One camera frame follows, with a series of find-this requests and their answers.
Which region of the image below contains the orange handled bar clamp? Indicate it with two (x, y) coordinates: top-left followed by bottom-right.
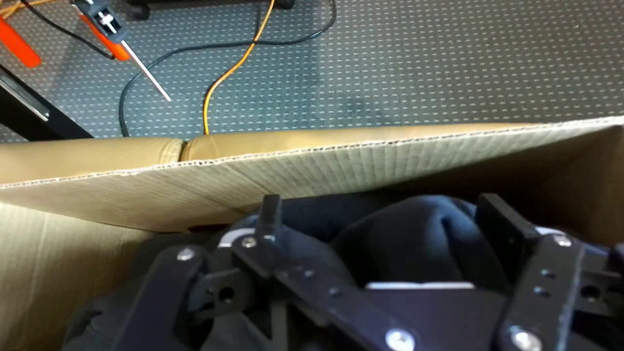
(72, 0), (175, 105)
(0, 14), (43, 70)

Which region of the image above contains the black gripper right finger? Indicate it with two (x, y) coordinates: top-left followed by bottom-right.
(476, 191), (624, 351)

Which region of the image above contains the black floor cable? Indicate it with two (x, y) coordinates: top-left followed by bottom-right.
(117, 0), (339, 139)

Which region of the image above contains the yellow cable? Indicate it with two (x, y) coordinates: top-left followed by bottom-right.
(201, 0), (279, 139)

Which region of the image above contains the black metal table frame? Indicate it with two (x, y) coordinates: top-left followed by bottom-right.
(0, 64), (93, 142)

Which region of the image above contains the cardboard box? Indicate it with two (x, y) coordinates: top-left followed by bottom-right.
(0, 115), (624, 351)

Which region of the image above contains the black cloth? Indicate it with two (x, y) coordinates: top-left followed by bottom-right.
(60, 193), (624, 351)

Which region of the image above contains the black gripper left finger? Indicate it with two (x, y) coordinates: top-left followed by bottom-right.
(115, 193), (417, 351)

